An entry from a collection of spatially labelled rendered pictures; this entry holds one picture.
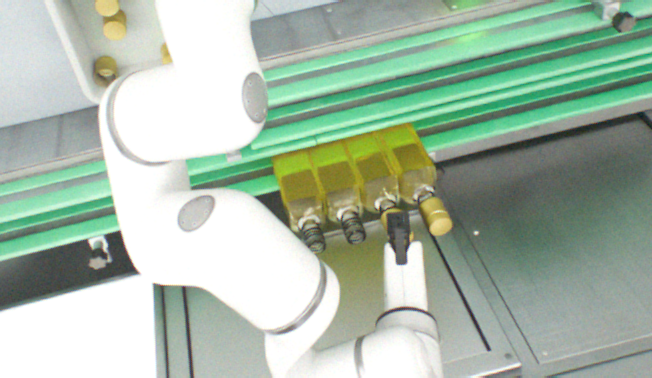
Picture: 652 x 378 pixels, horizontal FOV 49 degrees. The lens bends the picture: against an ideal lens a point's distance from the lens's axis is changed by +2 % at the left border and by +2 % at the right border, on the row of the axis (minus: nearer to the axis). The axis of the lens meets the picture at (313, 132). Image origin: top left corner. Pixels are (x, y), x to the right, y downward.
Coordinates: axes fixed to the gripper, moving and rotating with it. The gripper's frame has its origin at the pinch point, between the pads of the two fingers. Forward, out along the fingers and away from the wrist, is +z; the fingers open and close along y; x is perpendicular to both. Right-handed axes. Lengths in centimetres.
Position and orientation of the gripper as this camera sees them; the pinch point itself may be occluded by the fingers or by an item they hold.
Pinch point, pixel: (398, 234)
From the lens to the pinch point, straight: 100.2
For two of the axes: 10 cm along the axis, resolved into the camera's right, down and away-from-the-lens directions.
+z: 0.4, -6.3, 7.7
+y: -1.1, -7.7, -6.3
